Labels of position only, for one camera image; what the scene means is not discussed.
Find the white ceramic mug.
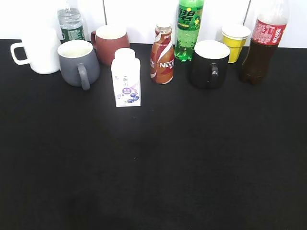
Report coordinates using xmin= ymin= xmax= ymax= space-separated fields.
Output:
xmin=10 ymin=27 xmax=61 ymax=74

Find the Coca-Cola bottle red label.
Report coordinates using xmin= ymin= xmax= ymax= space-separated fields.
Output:
xmin=239 ymin=0 xmax=289 ymax=84

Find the green Sprite bottle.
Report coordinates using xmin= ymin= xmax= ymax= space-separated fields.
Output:
xmin=175 ymin=0 xmax=204 ymax=62

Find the yellow paper cup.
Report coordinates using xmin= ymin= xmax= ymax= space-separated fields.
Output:
xmin=222 ymin=23 xmax=251 ymax=63

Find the white blueberry yogurt carton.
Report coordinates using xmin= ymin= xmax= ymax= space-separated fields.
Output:
xmin=111 ymin=48 xmax=141 ymax=107

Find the brown Nestle coffee bottle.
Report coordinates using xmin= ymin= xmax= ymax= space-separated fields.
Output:
xmin=150 ymin=22 xmax=175 ymax=84

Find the black ceramic mug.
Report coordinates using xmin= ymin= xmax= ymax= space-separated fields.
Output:
xmin=188 ymin=40 xmax=230 ymax=89

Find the grey ceramic mug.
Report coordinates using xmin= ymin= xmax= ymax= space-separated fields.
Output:
xmin=57 ymin=40 xmax=100 ymax=91

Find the red-brown ceramic mug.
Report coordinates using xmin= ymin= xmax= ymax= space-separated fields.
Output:
xmin=91 ymin=24 xmax=130 ymax=66

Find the clear water bottle green label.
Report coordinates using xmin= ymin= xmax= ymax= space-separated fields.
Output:
xmin=57 ymin=0 xmax=85 ymax=42

